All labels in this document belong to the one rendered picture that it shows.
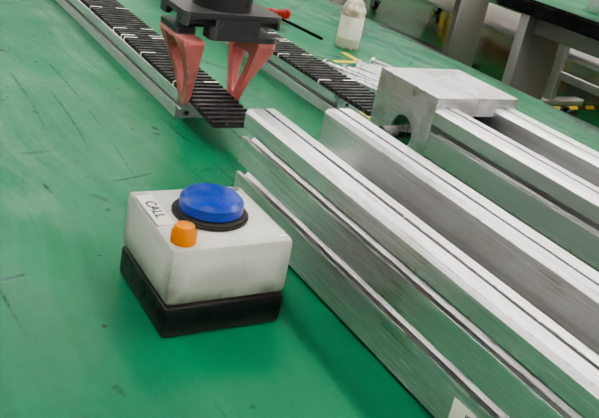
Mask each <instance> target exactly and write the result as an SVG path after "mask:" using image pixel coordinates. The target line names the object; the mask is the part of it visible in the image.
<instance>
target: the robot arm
mask: <svg viewBox="0 0 599 418"><path fill-rule="evenodd" d="M160 9H161V10H163V11H164V12H171V11H176V15H161V18H160V31H161V34H162V36H163V38H164V41H165V44H166V47H167V49H168V54H169V57H170V60H171V61H172V64H173V67H174V72H175V76H176V86H177V91H178V97H179V102H181V103H182V104H183V105H184V106H187V105H188V103H189V100H190V98H191V95H192V92H193V86H194V83H195V79H196V76H197V73H198V69H199V66H200V63H201V57H202V54H203V50H204V47H205V42H204V41H203V40H201V39H200V38H199V37H197V36H196V35H195V32H196V27H204V29H203V35H204V36H205V37H206V38H207V39H209V40H213V41H225V42H228V64H227V92H229V93H230V94H231V95H232V96H234V99H235V100H238V101H239V99H240V98H241V96H242V94H243V92H244V90H245V89H246V87H247V85H248V84H249V83H250V81H251V80H252V79H253V77H254V76H255V75H256V74H257V72H258V71H259V70H260V69H261V67H262V66H263V65H264V64H265V62H266V61H267V60H268V59H269V57H270V56H271V55H272V54H273V52H274V51H275V43H276V37H274V36H272V35H271V34H269V33H268V32H266V31H265V30H263V29H262V28H264V29H274V30H276V31H279V30H280V27H281V21H282V17H281V16H279V15H278V14H276V13H274V12H272V11H270V10H268V9H267V8H266V7H264V6H262V5H260V4H258V3H256V2H253V0H161V2H160ZM245 51H246V52H248V53H249V58H248V60H247V61H246V63H245V65H244V68H243V70H242V73H241V76H240V77H239V79H238V74H239V70H240V67H241V64H242V59H243V56H244V53H245ZM237 80H238V81H237Z"/></svg>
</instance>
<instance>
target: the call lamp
mask: <svg viewBox="0 0 599 418"><path fill-rule="evenodd" d="M196 240H197V230H196V227H195V224H194V223H192V222H190V221H186V220H181V221H177V222H176V223H175V225H174V226H173V228H172V229H171V235H170V241H171V243H173V244H174V245H176V246H178V247H184V248H188V247H192V246H194V245H195V244H196Z"/></svg>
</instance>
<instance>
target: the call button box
mask: <svg viewBox="0 0 599 418"><path fill-rule="evenodd" d="M228 188H231V189H233V190H234V191H236V192H237V193H238V194H239V195H240V196H241V197H242V198H243V200H244V208H243V213H242V216H241V217H240V218H238V219H236V220H234V221H230V222H225V223H214V222H208V221H203V220H200V219H196V218H194V217H190V216H188V215H186V214H185V213H184V212H183V211H182V210H181V209H180V208H179V206H178V202H179V195H180V193H181V191H182V190H184V189H179V190H162V191H145V192H132V193H130V194H129V196H128V202H127V217H126V225H125V233H124V243H125V244H126V245H125V246H123V248H122V253H121V261H120V272H121V273H122V275H123V277H124V278H125V280H126V281H127V283H128V285H129V287H130V288H131V290H132V291H133V293H134V294H135V296H136V297H137V299H138V301H139V302H140V304H141V305H142V307H143V309H144V311H145V312H146V314H147V315H148V316H149V318H150V319H151V321H152V323H153V325H154V326H155V328H156V330H157V331H158V333H159V334H160V336H161V337H164V338H166V337H172V336H178V335H184V334H190V333H196V332H206V331H213V330H218V329H225V328H230V327H236V326H242V325H248V324H259V323H264V322H271V321H275V320H277V318H278V316H279V311H280V306H281V302H282V293H281V292H280V291H281V290H282V289H283V287H284V282H285V277H286V273H287V269H288V265H289V260H290V255H291V247H292V240H291V237H290V236H289V235H288V234H287V233H286V232H285V231H284V230H283V229H282V228H281V227H280V226H279V225H278V224H277V223H276V222H275V221H274V220H273V219H272V218H271V217H270V216H269V215H268V214H267V213H266V212H265V211H264V210H263V209H262V208H261V207H260V206H259V205H258V204H257V203H256V202H255V201H254V200H253V199H252V198H251V197H250V196H249V195H248V194H247V193H246V192H244V191H243V190H242V189H241V188H240V187H237V186H229V187H228ZM181 220H186V221H190V222H192V223H194V224H195V227H196V230H197V240H196V244H195V245H194V246H192V247H188V248H184V247H178V246H176V245H174V244H173V243H171V241H170V235H171V229H172V228H173V226H174V225H175V223H176V222H177V221H181Z"/></svg>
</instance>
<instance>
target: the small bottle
mask: <svg viewBox="0 0 599 418"><path fill-rule="evenodd" d="M365 14H366V8H365V3H364V1H363V0H348V1H347V2H346V3H345V4H344V5H343V6H342V11H341V18H340V23H339V27H338V32H337V37H336V41H335V45H336V46H337V47H339V48H340V49H343V50H348V51H356V50H357V49H358V47H359V42H360V38H361V35H362V30H363V27H364V22H365Z"/></svg>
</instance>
